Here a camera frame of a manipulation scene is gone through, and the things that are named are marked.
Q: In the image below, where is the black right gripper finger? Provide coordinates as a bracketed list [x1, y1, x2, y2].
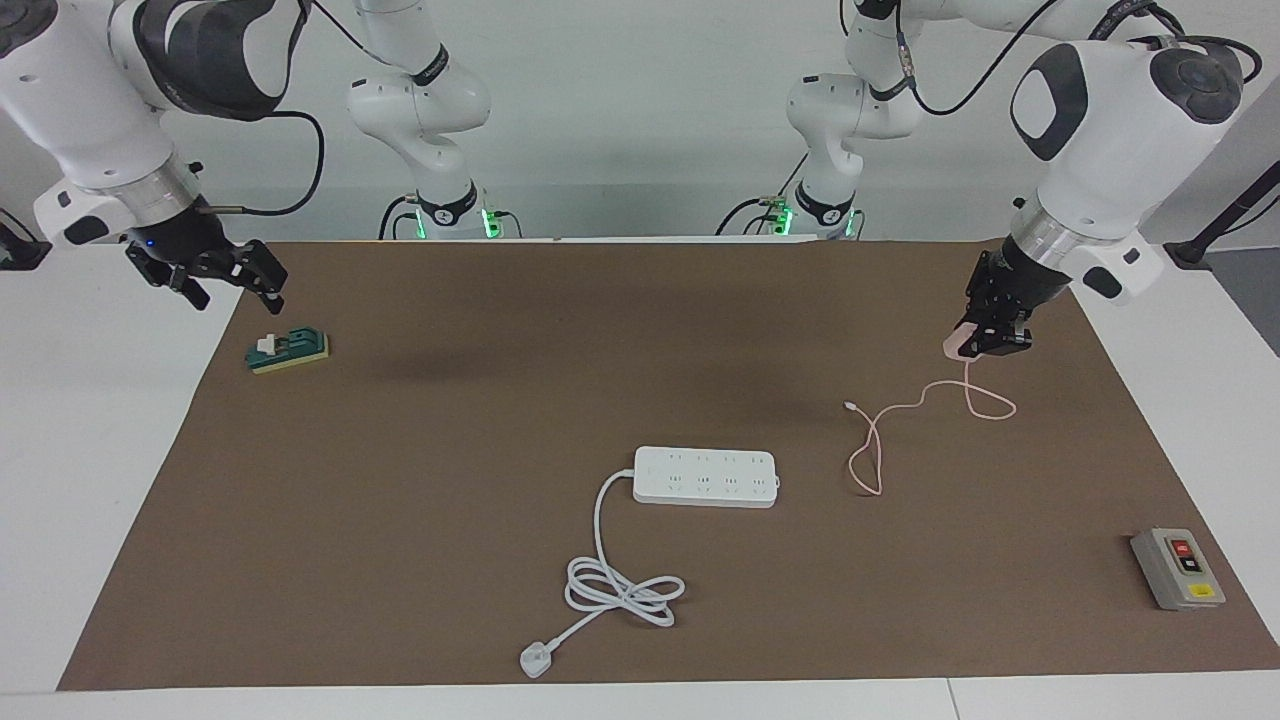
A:
[235, 240, 289, 316]
[128, 250, 211, 311]

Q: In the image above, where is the pink charger cable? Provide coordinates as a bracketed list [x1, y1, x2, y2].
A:
[845, 355, 1018, 497]

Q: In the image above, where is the white power strip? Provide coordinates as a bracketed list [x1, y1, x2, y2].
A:
[633, 446, 781, 509]

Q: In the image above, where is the black stand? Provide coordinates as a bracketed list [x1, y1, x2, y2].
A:
[1165, 160, 1280, 269]

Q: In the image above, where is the brown table mat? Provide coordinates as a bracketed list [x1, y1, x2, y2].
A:
[57, 238, 1280, 692]

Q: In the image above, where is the green knife switch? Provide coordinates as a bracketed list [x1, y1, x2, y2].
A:
[246, 328, 332, 377]

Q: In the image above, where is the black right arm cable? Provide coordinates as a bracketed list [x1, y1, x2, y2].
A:
[195, 0, 391, 218]

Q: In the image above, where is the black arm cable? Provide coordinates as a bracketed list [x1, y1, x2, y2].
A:
[195, 0, 391, 218]
[840, 0, 1263, 117]

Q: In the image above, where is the black base cable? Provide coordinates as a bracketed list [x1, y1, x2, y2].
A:
[714, 150, 809, 238]
[377, 194, 421, 241]

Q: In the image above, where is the black clamp mount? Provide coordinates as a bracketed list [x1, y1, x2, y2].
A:
[0, 208, 53, 271]

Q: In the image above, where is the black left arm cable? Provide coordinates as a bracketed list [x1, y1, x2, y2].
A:
[840, 0, 1263, 117]

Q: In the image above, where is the grey on-off switch box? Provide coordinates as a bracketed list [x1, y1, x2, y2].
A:
[1130, 527, 1227, 612]

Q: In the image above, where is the white power strip cord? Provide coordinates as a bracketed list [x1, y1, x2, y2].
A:
[520, 470, 687, 680]

